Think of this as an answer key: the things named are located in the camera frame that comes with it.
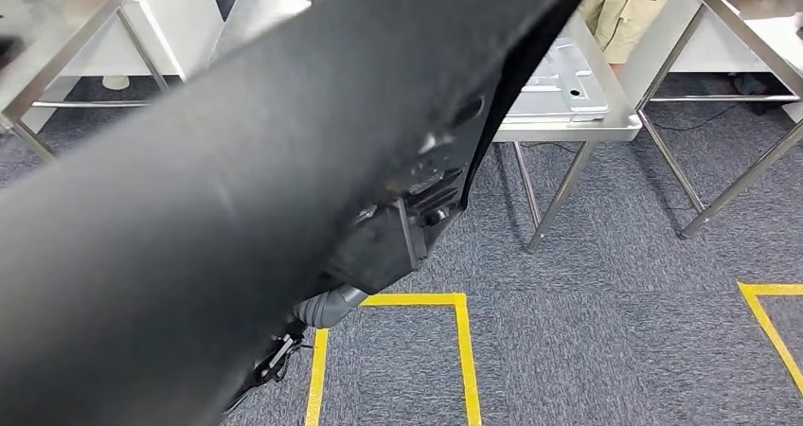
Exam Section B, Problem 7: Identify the black floor cable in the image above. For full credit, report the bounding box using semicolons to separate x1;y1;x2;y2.
651;103;741;132

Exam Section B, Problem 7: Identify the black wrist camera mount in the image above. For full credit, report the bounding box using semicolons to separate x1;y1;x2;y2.
241;321;312;405

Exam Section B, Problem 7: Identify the white panel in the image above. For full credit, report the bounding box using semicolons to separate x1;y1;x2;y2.
617;0;773;108
22;0;225;136

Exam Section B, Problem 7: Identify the stainless steel workbench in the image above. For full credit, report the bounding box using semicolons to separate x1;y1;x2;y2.
0;0;170;161
636;0;803;240
209;0;642;255

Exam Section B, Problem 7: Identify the dark shoe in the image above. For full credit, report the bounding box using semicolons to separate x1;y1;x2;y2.
732;73;785;115

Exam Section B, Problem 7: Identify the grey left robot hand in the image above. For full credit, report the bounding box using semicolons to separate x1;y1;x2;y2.
330;285;370;316

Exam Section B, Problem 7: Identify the black plastic panel part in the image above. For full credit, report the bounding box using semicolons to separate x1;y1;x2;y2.
0;0;603;426

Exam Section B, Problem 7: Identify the person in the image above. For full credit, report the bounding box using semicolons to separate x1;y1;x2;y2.
577;0;691;77

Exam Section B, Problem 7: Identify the yellow floor tape outline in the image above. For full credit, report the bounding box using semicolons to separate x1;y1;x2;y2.
739;281;803;399
304;293;483;426

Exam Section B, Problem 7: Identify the stamped silver metal plate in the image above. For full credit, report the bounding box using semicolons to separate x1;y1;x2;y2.
505;37;610;123

